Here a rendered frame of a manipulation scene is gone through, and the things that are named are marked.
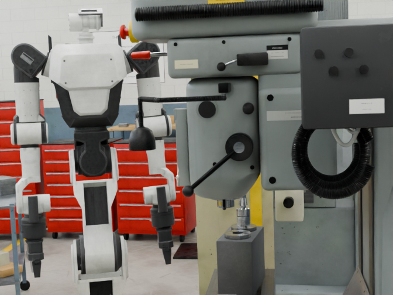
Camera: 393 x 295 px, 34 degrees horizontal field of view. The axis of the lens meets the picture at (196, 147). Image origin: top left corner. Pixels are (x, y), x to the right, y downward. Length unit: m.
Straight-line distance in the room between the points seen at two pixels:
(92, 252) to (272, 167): 0.94
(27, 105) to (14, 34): 9.28
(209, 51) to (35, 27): 9.99
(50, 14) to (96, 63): 9.14
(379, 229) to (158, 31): 0.72
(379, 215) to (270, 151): 0.30
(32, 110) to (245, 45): 1.04
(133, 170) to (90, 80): 4.18
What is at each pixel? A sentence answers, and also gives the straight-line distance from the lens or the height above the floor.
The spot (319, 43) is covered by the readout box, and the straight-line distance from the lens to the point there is 1.36.
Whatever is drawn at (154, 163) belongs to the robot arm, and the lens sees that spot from 2.45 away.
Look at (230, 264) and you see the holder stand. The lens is 2.16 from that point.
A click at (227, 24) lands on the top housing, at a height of 1.76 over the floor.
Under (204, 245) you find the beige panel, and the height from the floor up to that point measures 0.71.
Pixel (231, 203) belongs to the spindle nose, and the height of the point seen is 1.29.
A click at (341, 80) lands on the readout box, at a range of 1.36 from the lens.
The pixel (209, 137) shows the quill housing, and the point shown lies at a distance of 1.65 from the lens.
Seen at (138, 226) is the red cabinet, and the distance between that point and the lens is 6.57.
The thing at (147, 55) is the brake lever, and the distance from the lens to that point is 1.85.
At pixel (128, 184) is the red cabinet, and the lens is 6.53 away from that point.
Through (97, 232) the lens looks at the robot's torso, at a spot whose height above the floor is 1.10.
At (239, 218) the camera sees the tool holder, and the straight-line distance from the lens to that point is 2.26.
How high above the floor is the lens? 1.63
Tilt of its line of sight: 6 degrees down
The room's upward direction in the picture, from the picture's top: 2 degrees counter-clockwise
